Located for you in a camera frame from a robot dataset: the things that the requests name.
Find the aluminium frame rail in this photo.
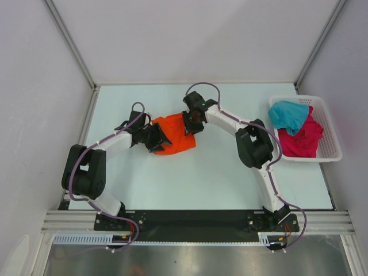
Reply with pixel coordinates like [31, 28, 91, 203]
[41, 210, 355, 235]

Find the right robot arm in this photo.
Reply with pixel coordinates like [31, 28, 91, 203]
[182, 91, 290, 231]

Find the right rear frame post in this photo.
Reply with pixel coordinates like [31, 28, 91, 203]
[294, 0, 350, 91]

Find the teal t-shirt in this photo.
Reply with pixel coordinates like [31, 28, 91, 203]
[268, 101, 309, 136]

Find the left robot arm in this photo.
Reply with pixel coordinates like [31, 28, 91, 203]
[61, 111, 172, 230]

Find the magenta t-shirt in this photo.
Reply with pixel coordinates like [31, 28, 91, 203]
[278, 106, 324, 158]

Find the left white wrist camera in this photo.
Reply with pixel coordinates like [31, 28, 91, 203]
[144, 113, 152, 126]

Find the white slotted cable duct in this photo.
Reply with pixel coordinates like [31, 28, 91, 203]
[53, 233, 286, 247]

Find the left rear frame post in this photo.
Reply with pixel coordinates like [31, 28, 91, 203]
[42, 0, 97, 91]

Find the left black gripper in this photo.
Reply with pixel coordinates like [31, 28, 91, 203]
[139, 122, 172, 153]

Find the orange t-shirt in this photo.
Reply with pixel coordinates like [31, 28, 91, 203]
[152, 113, 196, 155]

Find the frame post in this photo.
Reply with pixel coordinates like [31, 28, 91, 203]
[294, 0, 350, 91]
[42, 0, 97, 91]

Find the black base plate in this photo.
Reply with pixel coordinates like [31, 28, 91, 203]
[93, 209, 300, 243]

